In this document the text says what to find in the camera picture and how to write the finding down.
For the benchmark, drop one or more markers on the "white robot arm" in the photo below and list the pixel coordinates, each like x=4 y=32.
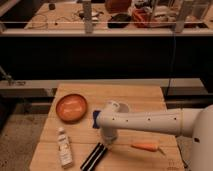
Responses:
x=189 y=122

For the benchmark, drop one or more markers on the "clear plastic cup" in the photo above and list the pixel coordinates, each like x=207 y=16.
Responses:
x=122 y=107

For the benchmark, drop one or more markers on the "blue sponge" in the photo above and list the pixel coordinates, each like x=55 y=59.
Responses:
x=95 y=115

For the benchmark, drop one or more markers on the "orange plate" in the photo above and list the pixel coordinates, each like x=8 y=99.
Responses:
x=71 y=108

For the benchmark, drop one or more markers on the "black bowl on bench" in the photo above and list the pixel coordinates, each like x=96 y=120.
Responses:
x=120 y=20

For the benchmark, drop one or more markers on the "white bottle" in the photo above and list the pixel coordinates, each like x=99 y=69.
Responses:
x=65 y=153

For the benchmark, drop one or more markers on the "orange carrot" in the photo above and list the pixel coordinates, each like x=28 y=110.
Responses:
x=152 y=147

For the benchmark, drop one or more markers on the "orange box on bench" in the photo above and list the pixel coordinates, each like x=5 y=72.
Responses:
x=142 y=20

